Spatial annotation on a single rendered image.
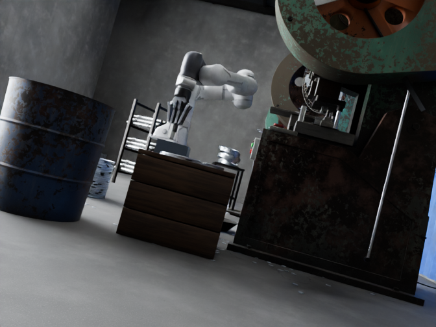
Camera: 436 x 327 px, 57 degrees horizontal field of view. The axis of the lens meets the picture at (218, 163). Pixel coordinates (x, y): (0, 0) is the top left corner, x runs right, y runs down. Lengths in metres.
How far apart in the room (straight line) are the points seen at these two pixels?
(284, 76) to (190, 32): 6.18
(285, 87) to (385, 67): 1.86
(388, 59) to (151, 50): 8.18
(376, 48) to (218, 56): 7.64
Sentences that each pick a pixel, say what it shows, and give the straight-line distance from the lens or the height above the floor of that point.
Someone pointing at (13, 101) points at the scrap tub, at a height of 0.39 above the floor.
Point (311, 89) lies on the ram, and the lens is 2.30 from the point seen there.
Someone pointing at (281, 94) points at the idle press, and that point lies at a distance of 3.69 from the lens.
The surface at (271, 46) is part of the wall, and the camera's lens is 9.46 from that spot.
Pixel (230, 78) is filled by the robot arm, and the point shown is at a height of 0.79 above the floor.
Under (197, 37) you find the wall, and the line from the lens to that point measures 9.66.
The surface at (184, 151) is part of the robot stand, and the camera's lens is 2.24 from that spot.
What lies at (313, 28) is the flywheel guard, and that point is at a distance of 1.95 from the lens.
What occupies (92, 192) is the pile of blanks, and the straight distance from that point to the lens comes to 2.66.
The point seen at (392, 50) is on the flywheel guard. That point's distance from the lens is 1.98.
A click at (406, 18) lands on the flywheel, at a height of 1.25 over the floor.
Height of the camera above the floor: 0.30
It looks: 3 degrees up
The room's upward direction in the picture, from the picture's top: 15 degrees clockwise
